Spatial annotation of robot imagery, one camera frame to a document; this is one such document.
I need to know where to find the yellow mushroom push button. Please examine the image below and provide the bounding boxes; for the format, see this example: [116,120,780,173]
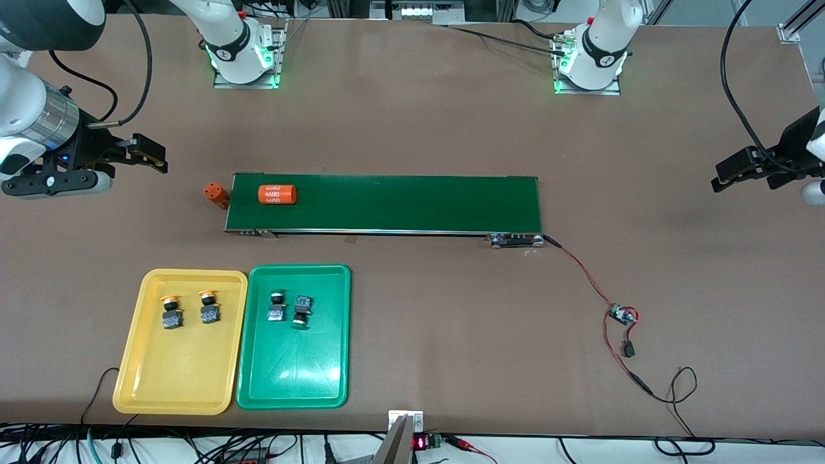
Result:
[160,295,186,333]
[198,290,222,325]

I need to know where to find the yellow plastic tray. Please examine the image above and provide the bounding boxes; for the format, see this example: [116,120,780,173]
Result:
[112,268,249,416]

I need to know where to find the green plastic tray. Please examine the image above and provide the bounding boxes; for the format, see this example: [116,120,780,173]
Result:
[236,264,352,411]

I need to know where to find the green conveyor belt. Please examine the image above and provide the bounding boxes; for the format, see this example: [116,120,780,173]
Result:
[224,173,545,249]

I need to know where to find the white power strip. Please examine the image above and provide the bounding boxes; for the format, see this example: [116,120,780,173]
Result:
[387,3,452,20]

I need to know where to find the red clip lead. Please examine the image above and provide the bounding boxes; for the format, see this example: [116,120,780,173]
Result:
[445,435,500,464]

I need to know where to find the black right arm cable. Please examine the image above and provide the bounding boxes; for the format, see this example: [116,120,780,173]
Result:
[48,0,153,128]

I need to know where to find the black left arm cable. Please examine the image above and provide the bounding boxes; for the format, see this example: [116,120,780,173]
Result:
[719,0,825,175]

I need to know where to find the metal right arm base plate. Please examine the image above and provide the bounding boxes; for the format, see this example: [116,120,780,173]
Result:
[213,26,287,90]

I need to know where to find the aluminium frame profile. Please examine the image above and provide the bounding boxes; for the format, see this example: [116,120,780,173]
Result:
[777,0,825,44]

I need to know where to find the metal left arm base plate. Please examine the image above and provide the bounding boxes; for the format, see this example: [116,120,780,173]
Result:
[553,32,621,96]

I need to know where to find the red black conveyor wire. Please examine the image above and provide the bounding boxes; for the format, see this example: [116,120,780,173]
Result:
[540,235,619,310]

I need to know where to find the black looped power cable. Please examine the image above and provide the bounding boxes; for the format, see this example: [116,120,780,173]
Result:
[654,366,717,458]

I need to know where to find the thin black table cable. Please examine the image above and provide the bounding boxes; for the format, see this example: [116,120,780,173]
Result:
[81,367,139,426]

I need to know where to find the red black power wire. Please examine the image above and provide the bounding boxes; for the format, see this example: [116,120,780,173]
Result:
[603,317,674,405]

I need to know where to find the black equipment rack frame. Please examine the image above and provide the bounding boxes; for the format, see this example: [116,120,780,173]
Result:
[325,0,519,25]

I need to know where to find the black cable to arm base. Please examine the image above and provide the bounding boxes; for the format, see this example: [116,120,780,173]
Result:
[445,18,571,59]

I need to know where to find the grey metal camera mount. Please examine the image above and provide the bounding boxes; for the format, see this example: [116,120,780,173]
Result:
[374,410,425,464]

